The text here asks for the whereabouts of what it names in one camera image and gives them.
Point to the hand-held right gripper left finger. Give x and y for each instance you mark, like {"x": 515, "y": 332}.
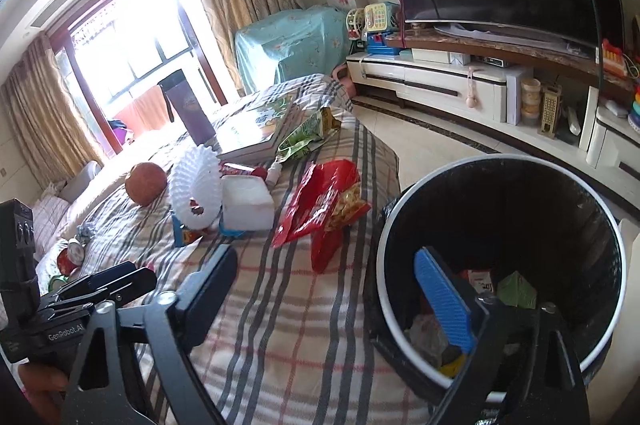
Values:
{"x": 210, "y": 277}

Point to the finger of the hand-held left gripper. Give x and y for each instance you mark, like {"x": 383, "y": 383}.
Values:
{"x": 90, "y": 282}
{"x": 132, "y": 285}

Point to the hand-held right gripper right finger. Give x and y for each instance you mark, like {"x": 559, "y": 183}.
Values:
{"x": 445, "y": 300}

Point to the red white drink carton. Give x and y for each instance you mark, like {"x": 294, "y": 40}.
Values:
{"x": 480, "y": 280}

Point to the blue orange snack packet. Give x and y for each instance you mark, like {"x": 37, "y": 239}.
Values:
{"x": 182, "y": 235}

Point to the yellow carton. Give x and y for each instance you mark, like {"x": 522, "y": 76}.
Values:
{"x": 452, "y": 367}

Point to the green drink carton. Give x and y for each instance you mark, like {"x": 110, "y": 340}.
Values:
{"x": 517, "y": 292}

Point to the white foam fruit net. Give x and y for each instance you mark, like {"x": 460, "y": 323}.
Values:
{"x": 195, "y": 185}

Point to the white trash bin black liner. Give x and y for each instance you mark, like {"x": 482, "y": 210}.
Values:
{"x": 525, "y": 215}

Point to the red snack bag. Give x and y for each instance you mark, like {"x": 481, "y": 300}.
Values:
{"x": 320, "y": 200}

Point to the person's left hand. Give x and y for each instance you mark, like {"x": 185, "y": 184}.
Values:
{"x": 42, "y": 380}

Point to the green drink can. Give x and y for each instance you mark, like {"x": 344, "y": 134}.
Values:
{"x": 60, "y": 283}

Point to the red drink can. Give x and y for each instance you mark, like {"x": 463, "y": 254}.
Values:
{"x": 67, "y": 262}

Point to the pink checked bedding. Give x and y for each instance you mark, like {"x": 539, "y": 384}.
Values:
{"x": 50, "y": 225}

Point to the crumpled silver blue wrapper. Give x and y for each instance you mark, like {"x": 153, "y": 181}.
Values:
{"x": 86, "y": 230}

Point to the grey pillow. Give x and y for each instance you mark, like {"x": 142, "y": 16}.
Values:
{"x": 80, "y": 182}

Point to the orange fruit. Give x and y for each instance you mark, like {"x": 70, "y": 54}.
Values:
{"x": 145, "y": 184}

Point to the small red bottle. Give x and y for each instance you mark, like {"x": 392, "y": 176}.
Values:
{"x": 245, "y": 170}

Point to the small white bottle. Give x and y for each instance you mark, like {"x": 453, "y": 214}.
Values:
{"x": 274, "y": 172}

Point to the green picture book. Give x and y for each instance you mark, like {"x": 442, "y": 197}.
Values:
{"x": 250, "y": 125}

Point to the purple thermos bottle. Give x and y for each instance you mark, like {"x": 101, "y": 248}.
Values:
{"x": 192, "y": 115}

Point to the green snack bag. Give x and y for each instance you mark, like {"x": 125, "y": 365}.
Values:
{"x": 305, "y": 135}

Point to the orange hanging cloth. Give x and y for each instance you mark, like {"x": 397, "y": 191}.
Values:
{"x": 142, "y": 107}

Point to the white television cabinet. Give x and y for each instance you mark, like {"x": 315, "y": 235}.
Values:
{"x": 435, "y": 85}

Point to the stacked round jars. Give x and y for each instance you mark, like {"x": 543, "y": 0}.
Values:
{"x": 531, "y": 100}

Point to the white remote control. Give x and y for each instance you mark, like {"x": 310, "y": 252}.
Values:
{"x": 575, "y": 120}

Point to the brown framed window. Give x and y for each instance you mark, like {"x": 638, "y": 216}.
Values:
{"x": 135, "y": 40}

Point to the pink kettlebell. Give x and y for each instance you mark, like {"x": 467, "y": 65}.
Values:
{"x": 344, "y": 82}

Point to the teal cloth covered furniture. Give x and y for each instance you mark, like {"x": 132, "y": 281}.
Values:
{"x": 295, "y": 45}

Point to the blue toy cash register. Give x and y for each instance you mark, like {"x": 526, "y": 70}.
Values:
{"x": 382, "y": 44}

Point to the yellow green toy phone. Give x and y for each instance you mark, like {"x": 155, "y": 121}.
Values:
{"x": 381, "y": 16}

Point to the green yellow round toy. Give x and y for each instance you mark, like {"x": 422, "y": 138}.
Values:
{"x": 355, "y": 22}

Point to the orange toy telephone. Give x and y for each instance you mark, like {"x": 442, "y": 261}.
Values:
{"x": 615, "y": 57}

